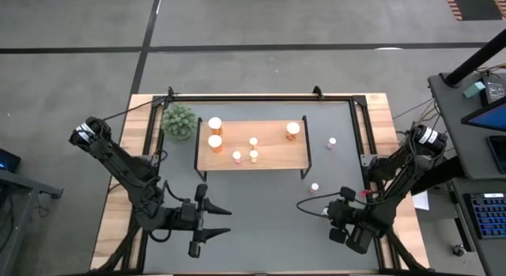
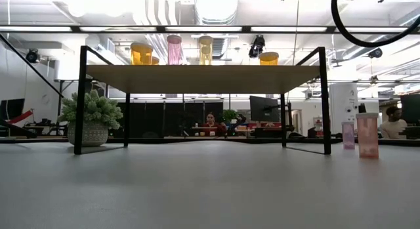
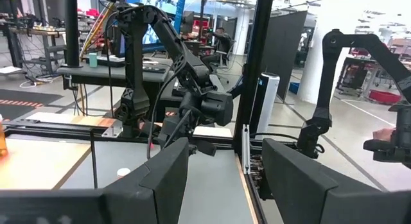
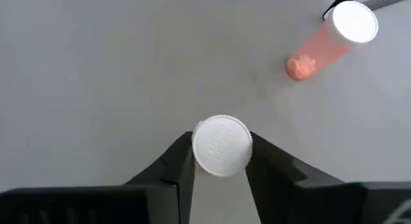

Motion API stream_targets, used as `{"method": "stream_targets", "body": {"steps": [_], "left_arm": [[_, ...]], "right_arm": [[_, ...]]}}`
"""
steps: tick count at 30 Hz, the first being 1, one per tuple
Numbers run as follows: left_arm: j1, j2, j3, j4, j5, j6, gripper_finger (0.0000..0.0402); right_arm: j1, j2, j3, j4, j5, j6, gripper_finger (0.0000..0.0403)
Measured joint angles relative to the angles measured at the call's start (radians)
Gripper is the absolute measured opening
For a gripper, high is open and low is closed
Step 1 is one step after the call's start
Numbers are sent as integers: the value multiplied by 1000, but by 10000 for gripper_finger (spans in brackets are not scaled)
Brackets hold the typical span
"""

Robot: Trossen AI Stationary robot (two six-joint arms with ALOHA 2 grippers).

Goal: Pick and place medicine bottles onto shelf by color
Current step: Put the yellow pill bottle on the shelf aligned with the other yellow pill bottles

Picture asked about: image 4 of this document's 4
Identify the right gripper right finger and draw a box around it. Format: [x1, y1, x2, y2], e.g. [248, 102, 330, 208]
[245, 131, 411, 224]

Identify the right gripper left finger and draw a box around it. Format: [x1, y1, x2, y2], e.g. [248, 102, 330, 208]
[0, 131, 196, 224]

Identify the salmon pink medicine bottle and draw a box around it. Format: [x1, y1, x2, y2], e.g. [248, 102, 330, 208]
[284, 0, 380, 82]

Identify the large orange medicine bottle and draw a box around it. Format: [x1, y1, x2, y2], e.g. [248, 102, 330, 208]
[191, 114, 254, 178]

